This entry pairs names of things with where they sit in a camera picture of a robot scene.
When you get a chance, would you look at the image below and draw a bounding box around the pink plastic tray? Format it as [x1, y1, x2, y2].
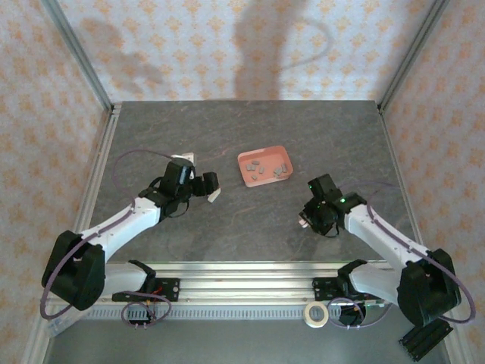
[236, 144, 294, 189]

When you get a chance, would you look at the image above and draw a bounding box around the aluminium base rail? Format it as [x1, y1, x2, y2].
[45, 260, 402, 304]

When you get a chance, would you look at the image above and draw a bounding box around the grey slotted cable duct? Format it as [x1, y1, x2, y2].
[89, 306, 367, 322]

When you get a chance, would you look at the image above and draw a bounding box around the clear plastic strip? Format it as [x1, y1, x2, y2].
[45, 314, 77, 340]

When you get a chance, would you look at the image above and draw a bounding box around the aluminium frame post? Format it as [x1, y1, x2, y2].
[40, 0, 114, 113]
[378, 0, 452, 115]

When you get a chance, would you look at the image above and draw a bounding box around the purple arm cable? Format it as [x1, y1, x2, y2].
[336, 180, 477, 326]
[39, 149, 183, 322]

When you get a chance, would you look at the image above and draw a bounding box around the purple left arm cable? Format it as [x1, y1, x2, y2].
[39, 149, 183, 322]

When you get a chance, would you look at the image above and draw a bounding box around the aluminium side rail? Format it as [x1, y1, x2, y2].
[71, 105, 123, 243]
[378, 108, 427, 251]

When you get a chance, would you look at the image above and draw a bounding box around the short black extrusion piece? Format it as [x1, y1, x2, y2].
[397, 317, 455, 361]

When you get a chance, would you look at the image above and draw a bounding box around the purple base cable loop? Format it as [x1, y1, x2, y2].
[120, 290, 172, 330]
[327, 297, 395, 330]

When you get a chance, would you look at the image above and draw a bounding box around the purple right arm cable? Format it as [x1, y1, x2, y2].
[336, 180, 477, 326]

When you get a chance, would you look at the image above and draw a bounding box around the white tape roll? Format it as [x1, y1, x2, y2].
[303, 301, 330, 328]

